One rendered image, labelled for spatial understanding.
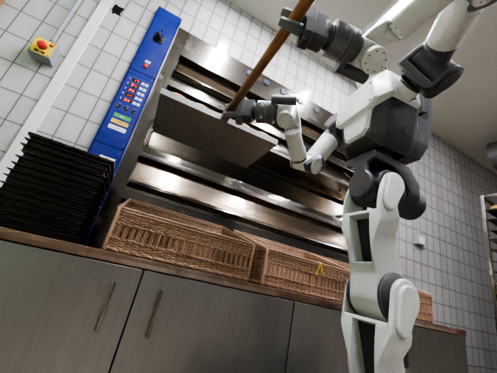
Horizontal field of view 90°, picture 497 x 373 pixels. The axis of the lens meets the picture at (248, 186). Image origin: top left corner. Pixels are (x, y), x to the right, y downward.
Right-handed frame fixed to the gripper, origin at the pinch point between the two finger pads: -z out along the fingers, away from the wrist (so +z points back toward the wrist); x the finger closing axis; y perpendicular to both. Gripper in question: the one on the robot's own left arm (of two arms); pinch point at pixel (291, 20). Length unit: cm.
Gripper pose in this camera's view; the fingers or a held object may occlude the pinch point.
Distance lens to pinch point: 77.0
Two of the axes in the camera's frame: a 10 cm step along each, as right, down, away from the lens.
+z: 9.4, 2.8, 2.0
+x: -2.0, 9.2, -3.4
